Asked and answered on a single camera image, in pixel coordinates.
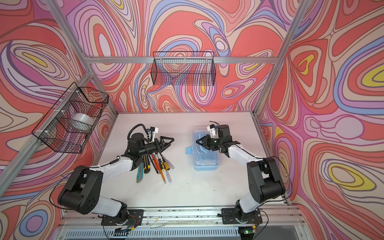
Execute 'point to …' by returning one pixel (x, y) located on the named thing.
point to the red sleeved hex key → (155, 163)
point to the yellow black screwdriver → (161, 164)
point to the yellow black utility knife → (147, 167)
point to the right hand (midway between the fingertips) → (198, 145)
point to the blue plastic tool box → (204, 159)
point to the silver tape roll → (83, 118)
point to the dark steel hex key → (156, 170)
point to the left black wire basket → (57, 128)
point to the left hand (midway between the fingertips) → (173, 142)
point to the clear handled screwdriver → (168, 161)
